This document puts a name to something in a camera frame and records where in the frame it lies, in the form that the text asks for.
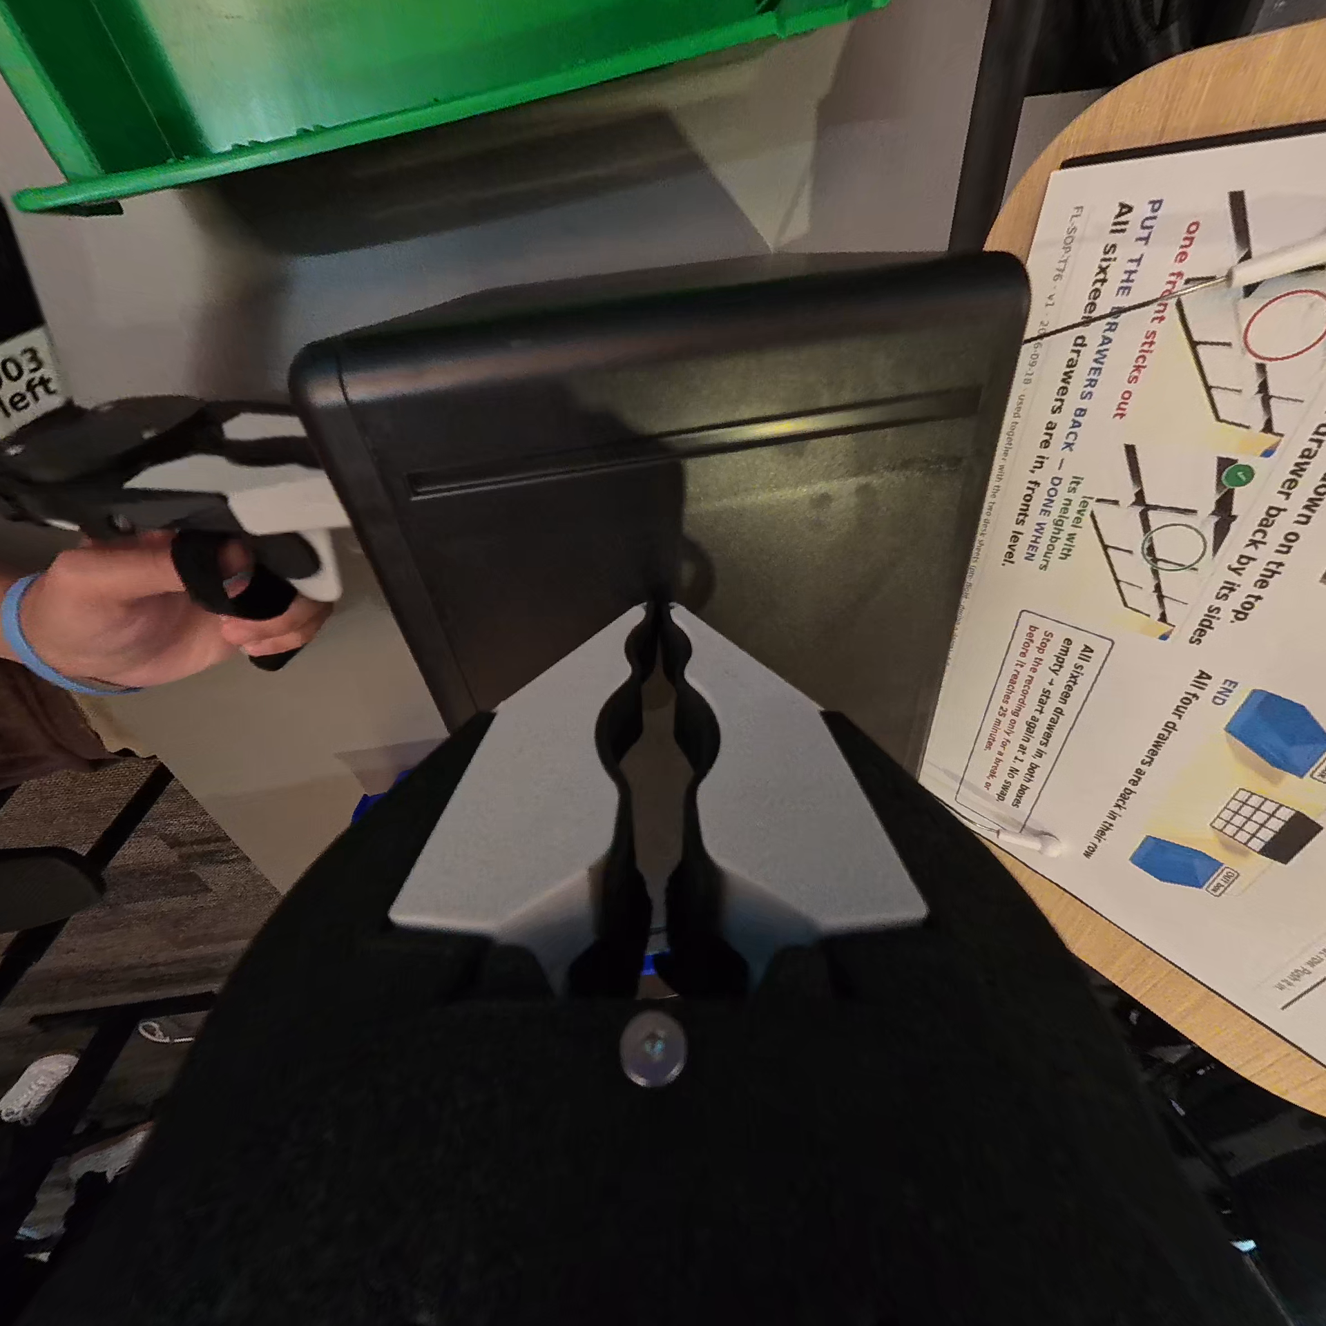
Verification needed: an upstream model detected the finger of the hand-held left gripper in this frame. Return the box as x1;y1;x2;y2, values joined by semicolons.
207;411;314;463
128;457;336;532

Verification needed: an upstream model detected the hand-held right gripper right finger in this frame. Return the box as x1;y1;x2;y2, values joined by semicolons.
657;599;930;997

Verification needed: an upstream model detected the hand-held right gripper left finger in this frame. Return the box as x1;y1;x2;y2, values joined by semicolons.
387;599;661;997

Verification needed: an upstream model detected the black drawer cabinet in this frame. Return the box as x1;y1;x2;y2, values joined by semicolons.
288;250;1034;774

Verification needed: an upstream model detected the person's left hand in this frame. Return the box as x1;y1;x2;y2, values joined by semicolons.
20;528;336;690

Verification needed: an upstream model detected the blue plastic bin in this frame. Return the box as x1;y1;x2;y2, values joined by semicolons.
349;765;419;826

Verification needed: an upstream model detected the blue wristband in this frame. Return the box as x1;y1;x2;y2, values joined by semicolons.
0;571;140;698

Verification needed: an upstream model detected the person's brown clothing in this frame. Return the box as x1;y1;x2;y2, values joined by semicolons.
0;662;119;790

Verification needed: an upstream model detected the green plastic bin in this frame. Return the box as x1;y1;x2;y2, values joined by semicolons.
0;0;892;214

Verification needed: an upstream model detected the printed instruction sheet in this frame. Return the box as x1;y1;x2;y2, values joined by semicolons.
916;123;1326;1047

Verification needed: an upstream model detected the black chair foot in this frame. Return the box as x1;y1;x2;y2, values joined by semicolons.
0;847;107;934

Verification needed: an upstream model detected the white sneaker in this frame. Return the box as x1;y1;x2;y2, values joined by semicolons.
16;1122;160;1244
0;1051;81;1126

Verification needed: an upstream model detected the black pole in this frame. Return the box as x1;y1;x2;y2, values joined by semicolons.
947;0;1050;252

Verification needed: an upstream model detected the round wooden table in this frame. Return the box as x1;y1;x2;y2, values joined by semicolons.
916;19;1326;1114

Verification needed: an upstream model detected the white-tipped wire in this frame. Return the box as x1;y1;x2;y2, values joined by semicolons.
920;763;1066;857
1024;230;1326;344

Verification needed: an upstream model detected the black metal frame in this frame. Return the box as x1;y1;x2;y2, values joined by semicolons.
0;761;219;1037

